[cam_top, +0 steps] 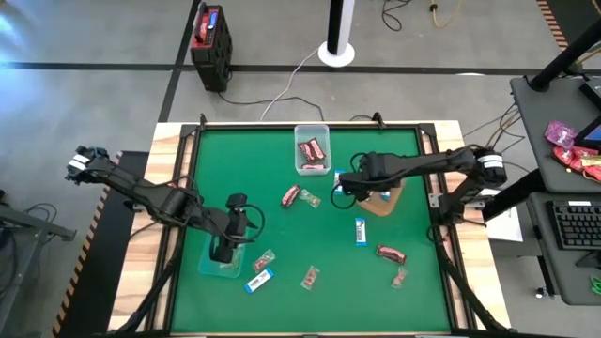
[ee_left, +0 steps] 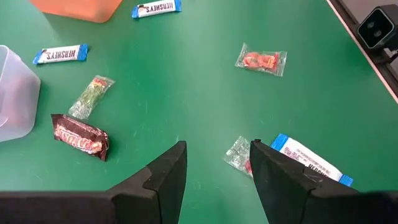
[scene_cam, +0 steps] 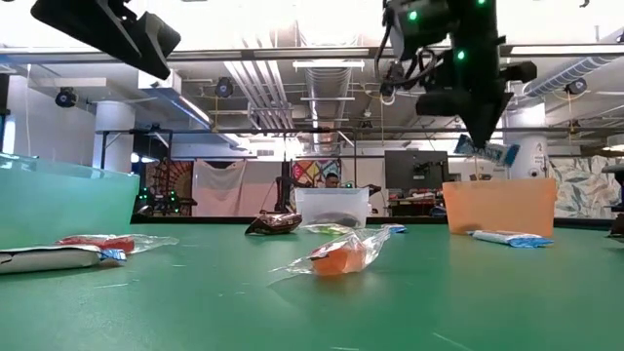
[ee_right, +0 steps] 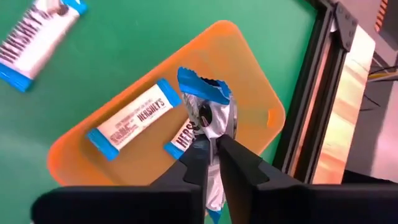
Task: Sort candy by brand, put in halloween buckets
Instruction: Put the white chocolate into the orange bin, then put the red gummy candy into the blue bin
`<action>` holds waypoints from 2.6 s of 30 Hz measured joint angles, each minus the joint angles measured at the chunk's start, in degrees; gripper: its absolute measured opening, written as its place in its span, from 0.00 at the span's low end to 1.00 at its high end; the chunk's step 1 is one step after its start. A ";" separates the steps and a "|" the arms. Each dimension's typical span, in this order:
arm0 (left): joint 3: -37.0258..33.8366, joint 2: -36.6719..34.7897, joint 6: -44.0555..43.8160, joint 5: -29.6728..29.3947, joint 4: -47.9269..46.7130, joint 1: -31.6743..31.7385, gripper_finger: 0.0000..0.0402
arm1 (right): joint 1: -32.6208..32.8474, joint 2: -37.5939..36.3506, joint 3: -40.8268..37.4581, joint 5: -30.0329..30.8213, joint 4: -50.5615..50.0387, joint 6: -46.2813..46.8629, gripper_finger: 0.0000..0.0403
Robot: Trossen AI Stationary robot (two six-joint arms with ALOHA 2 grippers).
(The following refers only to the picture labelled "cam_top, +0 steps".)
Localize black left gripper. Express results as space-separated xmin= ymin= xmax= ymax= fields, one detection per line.
xmin=208 ymin=192 xmax=259 ymax=264

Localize clear green candy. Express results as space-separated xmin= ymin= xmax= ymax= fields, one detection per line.
xmin=299 ymin=188 xmax=323 ymax=209

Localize purple candy bag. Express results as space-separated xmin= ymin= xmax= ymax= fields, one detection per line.
xmin=544 ymin=119 xmax=579 ymax=150

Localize red candy bag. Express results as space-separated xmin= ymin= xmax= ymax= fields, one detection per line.
xmin=552 ymin=145 xmax=601 ymax=182

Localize brown cork tray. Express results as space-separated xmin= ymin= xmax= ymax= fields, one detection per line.
xmin=355 ymin=180 xmax=406 ymax=218

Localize teal translucent plastic bin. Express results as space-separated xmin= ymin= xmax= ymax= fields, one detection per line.
xmin=196 ymin=229 xmax=250 ymax=279

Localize clear plastic bin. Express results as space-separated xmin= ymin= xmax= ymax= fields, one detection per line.
xmin=293 ymin=123 xmax=332 ymax=177

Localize green table mat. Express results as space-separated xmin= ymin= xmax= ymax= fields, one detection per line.
xmin=171 ymin=127 xmax=452 ymax=333

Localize black mat hazard stripes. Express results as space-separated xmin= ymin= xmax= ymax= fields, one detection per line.
xmin=51 ymin=149 xmax=151 ymax=338

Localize white paper sheet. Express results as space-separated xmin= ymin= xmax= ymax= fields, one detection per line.
xmin=485 ymin=187 xmax=524 ymax=243

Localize white black pole stand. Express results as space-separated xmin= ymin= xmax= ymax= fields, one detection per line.
xmin=317 ymin=0 xmax=357 ymax=69

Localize black diagonal stand leg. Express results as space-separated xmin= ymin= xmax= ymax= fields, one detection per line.
xmin=481 ymin=168 xmax=548 ymax=222

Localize dark grey desk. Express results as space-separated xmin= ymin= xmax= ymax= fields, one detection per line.
xmin=510 ymin=74 xmax=601 ymax=193
xmin=528 ymin=192 xmax=601 ymax=306

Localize black red power box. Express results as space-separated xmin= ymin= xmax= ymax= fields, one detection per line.
xmin=189 ymin=3 xmax=234 ymax=93

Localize black keyboard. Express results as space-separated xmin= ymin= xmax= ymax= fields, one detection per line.
xmin=547 ymin=200 xmax=601 ymax=251

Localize grey metal stand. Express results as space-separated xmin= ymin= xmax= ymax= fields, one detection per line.
xmin=0 ymin=187 xmax=79 ymax=338

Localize black diagonal pole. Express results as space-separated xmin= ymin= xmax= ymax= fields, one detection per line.
xmin=529 ymin=18 xmax=601 ymax=93

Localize tablet with blue screen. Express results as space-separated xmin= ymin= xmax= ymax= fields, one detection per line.
xmin=573 ymin=115 xmax=601 ymax=150

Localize black laptop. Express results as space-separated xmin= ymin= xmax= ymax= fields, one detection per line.
xmin=579 ymin=77 xmax=601 ymax=112

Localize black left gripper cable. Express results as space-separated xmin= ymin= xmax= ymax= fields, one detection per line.
xmin=234 ymin=202 xmax=267 ymax=243

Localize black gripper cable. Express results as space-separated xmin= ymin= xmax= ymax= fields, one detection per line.
xmin=330 ymin=185 xmax=359 ymax=211
xmin=234 ymin=202 xmax=267 ymax=243

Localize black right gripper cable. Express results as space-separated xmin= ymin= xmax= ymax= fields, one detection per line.
xmin=330 ymin=185 xmax=359 ymax=211

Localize black floor cable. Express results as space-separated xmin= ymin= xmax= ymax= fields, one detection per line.
xmin=218 ymin=90 xmax=326 ymax=122

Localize black table frame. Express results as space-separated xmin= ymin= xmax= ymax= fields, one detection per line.
xmin=112 ymin=112 xmax=508 ymax=338

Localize white floor cable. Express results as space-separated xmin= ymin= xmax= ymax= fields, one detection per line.
xmin=260 ymin=46 xmax=323 ymax=122

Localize black cable bundle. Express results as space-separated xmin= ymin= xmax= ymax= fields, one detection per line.
xmin=462 ymin=102 xmax=525 ymax=179

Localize black coiled cable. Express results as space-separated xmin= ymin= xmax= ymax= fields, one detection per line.
xmin=380 ymin=0 xmax=414 ymax=33

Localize yellow power cord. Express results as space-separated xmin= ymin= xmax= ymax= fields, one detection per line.
xmin=429 ymin=0 xmax=464 ymax=28

